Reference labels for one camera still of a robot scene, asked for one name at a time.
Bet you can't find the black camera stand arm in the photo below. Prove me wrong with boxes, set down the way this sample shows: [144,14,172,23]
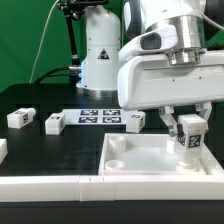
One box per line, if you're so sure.
[57,0,109,85]

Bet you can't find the white U-shaped obstacle fence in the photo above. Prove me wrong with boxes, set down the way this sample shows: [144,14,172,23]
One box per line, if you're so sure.
[0,173,224,202]

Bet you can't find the black cable bundle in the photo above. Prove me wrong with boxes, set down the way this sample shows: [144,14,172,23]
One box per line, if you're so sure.
[33,66,83,85]

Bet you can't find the white cable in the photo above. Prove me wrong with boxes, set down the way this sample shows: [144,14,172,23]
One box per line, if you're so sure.
[29,0,61,84]

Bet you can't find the white block at left edge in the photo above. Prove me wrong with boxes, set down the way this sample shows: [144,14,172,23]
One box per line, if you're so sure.
[0,139,8,164]

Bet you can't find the white square table top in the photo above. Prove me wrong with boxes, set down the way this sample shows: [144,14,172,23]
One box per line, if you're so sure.
[98,133,224,176]

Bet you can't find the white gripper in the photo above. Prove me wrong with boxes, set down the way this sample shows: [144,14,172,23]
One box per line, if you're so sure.
[117,25,224,137]

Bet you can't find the white sheet with markers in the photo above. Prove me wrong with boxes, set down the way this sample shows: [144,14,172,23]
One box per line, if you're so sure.
[63,109,131,125]

